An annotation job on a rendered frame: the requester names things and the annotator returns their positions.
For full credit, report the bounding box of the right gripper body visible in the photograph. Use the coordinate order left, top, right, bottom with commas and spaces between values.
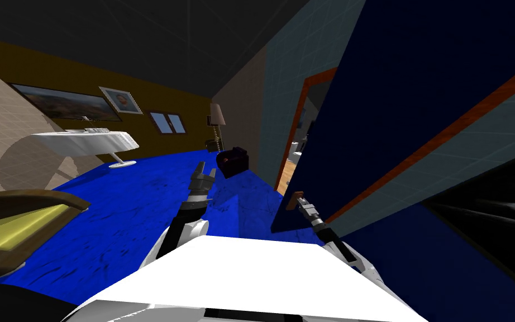
296, 196, 327, 231

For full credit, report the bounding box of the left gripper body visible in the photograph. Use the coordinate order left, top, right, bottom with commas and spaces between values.
188, 173, 214, 201

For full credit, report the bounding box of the brown door handle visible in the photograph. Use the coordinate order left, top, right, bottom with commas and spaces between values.
285, 191, 306, 211

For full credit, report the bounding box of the dark maroon armchair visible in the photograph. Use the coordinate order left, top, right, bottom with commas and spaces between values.
215, 145, 250, 180

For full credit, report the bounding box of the brown framed window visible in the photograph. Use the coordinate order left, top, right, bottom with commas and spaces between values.
146, 110, 188, 136

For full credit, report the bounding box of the floor lamp with beige shade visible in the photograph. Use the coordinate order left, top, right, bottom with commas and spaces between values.
206, 102, 227, 153

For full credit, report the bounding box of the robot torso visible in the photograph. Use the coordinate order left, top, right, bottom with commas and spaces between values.
60, 235, 429, 322

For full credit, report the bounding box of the white framed portrait picture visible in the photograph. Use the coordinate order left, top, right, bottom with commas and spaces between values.
98, 86, 144, 116

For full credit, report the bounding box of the dark blue door leaf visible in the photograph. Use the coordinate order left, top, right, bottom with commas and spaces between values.
269, 0, 515, 234

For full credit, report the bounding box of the white pedestal table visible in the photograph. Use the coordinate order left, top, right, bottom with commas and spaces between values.
31, 127, 140, 170

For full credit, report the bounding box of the long landscape wall picture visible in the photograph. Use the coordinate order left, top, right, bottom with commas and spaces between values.
9, 82, 123, 123

